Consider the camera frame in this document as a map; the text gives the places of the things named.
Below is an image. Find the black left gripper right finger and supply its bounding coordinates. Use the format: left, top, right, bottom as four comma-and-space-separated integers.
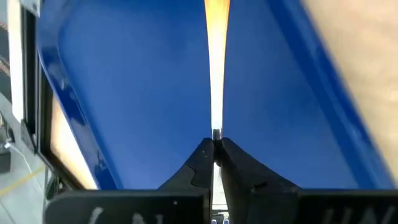
216, 138, 300, 224

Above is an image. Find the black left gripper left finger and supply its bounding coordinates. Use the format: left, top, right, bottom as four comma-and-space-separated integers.
158, 138, 216, 195

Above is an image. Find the blue plastic tray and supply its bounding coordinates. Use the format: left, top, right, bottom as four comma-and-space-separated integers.
36, 0, 396, 190

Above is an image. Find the orange-handled metal fork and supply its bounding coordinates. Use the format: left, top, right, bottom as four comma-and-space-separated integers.
203, 0, 231, 218

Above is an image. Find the small black adapter box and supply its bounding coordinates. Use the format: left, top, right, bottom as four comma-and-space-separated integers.
0, 151, 12, 174

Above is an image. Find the black mat with hazard stripes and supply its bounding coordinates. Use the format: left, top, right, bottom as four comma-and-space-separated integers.
0, 18, 13, 103

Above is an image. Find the black aluminium table frame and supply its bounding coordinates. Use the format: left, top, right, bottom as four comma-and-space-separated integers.
20, 7, 94, 190

